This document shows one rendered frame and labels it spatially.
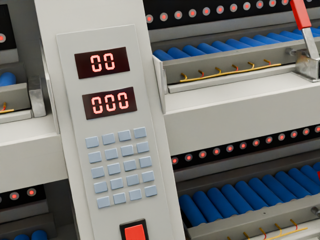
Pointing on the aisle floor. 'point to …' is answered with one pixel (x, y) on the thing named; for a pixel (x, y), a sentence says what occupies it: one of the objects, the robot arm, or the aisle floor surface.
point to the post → (80, 195)
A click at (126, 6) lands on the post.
